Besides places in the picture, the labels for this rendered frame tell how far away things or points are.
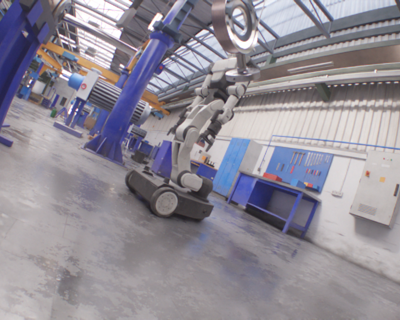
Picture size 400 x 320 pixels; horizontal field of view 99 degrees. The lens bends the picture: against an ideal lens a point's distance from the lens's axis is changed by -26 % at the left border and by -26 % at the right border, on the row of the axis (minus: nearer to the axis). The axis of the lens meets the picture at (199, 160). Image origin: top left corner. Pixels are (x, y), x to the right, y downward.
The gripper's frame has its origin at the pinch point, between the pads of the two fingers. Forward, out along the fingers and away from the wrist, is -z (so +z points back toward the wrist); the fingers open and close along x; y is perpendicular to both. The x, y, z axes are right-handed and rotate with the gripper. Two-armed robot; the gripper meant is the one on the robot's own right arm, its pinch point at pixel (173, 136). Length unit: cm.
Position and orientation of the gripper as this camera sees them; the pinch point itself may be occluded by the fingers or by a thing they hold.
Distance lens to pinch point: 200.7
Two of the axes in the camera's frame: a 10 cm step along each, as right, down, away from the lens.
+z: 5.4, -8.2, 1.8
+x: -6.1, -5.3, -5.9
